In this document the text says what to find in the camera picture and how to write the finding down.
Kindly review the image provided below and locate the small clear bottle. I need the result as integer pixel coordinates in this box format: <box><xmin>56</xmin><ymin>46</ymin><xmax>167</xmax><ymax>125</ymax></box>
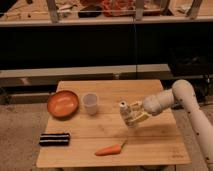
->
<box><xmin>119</xmin><ymin>101</ymin><xmax>134</xmax><ymax>127</ymax></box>

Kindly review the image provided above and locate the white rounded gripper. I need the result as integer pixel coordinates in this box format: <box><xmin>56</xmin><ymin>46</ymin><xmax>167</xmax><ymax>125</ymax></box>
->
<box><xmin>127</xmin><ymin>89</ymin><xmax>175</xmax><ymax>128</ymax></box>

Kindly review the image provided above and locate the translucent plastic cup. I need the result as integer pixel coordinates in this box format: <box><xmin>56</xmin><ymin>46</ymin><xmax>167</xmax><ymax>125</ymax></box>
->
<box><xmin>82</xmin><ymin>93</ymin><xmax>98</xmax><ymax>115</ymax></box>

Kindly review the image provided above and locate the black white striped sponge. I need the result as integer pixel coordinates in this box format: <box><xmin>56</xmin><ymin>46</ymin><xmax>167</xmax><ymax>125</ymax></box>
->
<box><xmin>39</xmin><ymin>133</ymin><xmax>70</xmax><ymax>146</ymax></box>

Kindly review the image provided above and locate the long metal rail bench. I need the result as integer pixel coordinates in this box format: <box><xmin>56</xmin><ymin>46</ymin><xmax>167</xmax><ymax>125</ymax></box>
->
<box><xmin>0</xmin><ymin>64</ymin><xmax>172</xmax><ymax>87</ymax></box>

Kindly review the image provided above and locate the orange toy carrot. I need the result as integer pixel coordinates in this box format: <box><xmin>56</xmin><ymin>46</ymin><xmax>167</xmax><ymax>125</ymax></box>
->
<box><xmin>95</xmin><ymin>141</ymin><xmax>126</xmax><ymax>156</ymax></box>

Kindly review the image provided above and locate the wooden table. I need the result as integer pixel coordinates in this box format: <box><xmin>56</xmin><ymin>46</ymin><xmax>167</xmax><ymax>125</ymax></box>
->
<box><xmin>36</xmin><ymin>80</ymin><xmax>190</xmax><ymax>168</ymax></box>

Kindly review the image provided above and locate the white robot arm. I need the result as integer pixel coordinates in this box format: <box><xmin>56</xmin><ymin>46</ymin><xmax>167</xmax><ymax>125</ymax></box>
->
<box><xmin>128</xmin><ymin>79</ymin><xmax>213</xmax><ymax>171</ymax></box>

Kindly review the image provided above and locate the orange bowl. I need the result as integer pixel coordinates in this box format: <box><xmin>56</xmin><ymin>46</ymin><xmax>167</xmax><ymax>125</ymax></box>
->
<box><xmin>47</xmin><ymin>90</ymin><xmax>79</xmax><ymax>118</ymax></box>

